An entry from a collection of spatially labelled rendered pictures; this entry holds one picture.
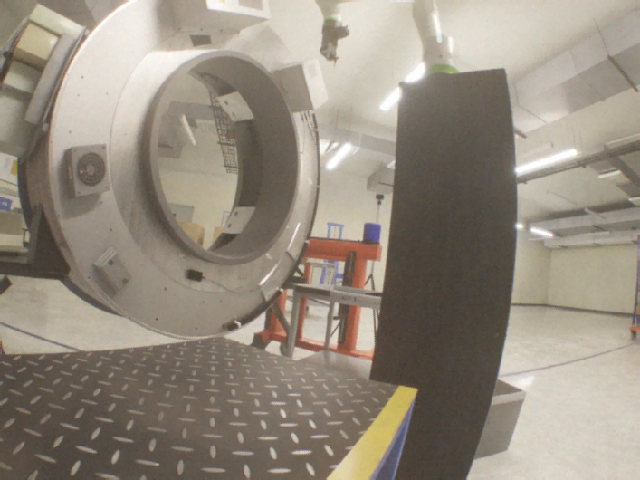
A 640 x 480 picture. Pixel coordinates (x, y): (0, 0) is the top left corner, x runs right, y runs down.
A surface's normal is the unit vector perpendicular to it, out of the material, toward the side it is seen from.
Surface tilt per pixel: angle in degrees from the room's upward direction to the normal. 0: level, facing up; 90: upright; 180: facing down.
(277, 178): 94
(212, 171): 90
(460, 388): 90
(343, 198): 90
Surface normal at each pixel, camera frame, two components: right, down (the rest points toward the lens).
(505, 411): 0.17, -0.07
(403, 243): -0.59, -0.14
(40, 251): 0.89, 0.07
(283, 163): -0.46, 0.14
